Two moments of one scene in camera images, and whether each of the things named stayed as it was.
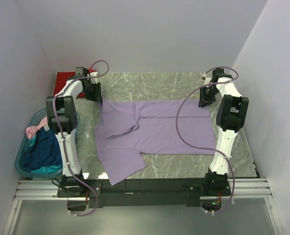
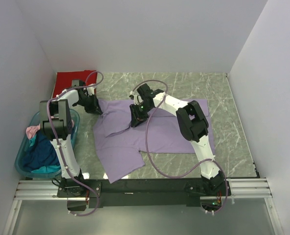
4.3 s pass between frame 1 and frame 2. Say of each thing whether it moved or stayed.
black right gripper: moved
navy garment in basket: stayed
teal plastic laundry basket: stayed
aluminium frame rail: stayed
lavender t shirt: stayed
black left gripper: moved
